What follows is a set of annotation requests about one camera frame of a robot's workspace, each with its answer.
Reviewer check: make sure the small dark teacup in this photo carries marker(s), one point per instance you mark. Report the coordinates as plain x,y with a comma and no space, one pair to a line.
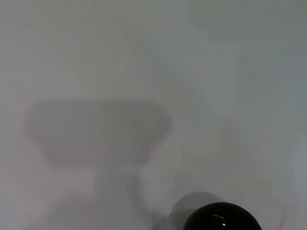
223,218

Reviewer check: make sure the white tablecloth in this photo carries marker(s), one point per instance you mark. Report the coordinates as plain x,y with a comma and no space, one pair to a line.
120,72

